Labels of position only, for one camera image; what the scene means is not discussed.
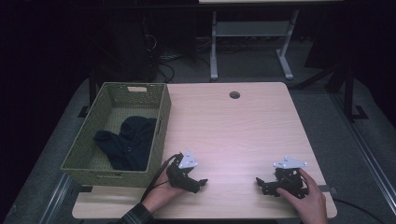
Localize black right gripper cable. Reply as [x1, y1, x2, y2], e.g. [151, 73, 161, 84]
[334, 198, 388, 224]

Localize person's left hand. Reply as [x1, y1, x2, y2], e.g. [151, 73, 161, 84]
[141, 169, 188, 215]

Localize dark computer tower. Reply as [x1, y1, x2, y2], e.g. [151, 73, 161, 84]
[116, 12, 159, 82]

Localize person's right hand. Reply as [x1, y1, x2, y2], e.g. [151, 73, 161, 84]
[276, 168, 330, 224]

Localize dark cloth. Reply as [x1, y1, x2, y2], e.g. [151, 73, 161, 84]
[92, 115, 158, 172]

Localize black metal stand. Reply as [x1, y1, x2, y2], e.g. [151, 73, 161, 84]
[325, 62, 369, 122]

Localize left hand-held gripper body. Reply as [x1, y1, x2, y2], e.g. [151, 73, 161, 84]
[166, 150, 199, 191]

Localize aluminium floor rail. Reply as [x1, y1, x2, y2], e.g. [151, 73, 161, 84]
[38, 172, 75, 224]
[332, 92, 396, 208]

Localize black floor cables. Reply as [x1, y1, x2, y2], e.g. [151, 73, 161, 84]
[155, 50, 200, 84]

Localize green woven basket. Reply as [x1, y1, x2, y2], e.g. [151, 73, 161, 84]
[60, 81, 172, 189]

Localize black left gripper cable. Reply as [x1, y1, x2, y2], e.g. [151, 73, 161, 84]
[139, 152, 184, 203]

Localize white metal table frame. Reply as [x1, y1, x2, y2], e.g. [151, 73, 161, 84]
[199, 0, 344, 82]

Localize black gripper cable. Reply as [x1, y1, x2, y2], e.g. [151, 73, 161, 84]
[334, 198, 388, 224]
[139, 152, 184, 203]

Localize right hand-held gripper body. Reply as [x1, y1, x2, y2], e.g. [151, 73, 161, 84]
[273, 156, 309, 200]

